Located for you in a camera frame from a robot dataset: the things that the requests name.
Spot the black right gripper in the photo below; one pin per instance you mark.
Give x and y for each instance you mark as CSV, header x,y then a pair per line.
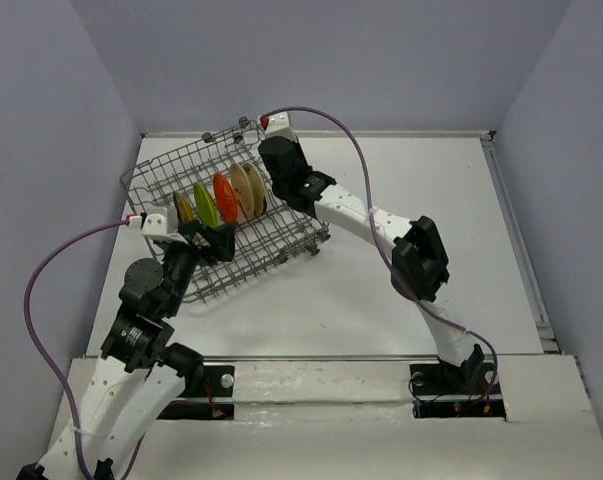
x,y
307,164

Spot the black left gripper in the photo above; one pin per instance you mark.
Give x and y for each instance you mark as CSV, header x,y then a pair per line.
x,y
222,238

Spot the lime green plate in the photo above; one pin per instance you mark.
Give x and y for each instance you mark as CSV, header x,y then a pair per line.
x,y
205,205

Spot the yellow patterned plate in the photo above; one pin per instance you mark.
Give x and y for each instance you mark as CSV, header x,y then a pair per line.
x,y
184,208

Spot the cream plate with black spot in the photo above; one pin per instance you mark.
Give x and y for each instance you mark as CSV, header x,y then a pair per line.
x,y
258,187

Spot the orange plate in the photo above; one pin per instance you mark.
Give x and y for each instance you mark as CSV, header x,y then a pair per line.
x,y
225,197

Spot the cream floral plate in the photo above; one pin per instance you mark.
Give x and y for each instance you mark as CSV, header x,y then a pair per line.
x,y
243,191

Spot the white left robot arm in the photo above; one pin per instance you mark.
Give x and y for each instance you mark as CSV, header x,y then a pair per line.
x,y
140,371

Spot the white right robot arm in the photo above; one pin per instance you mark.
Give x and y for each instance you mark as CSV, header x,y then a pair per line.
x,y
411,249

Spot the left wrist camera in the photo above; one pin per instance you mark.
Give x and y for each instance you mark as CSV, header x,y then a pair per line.
x,y
159,223

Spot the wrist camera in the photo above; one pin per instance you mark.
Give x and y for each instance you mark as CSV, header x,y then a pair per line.
x,y
159,223
278,125

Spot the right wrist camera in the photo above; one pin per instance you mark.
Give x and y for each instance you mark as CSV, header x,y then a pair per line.
x,y
278,125

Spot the grey wire dish rack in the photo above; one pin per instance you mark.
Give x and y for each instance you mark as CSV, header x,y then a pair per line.
x,y
262,242

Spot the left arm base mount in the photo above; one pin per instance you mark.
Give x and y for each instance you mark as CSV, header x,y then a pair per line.
x,y
209,399

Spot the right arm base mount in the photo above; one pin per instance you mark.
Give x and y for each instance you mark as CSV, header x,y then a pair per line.
x,y
434,398

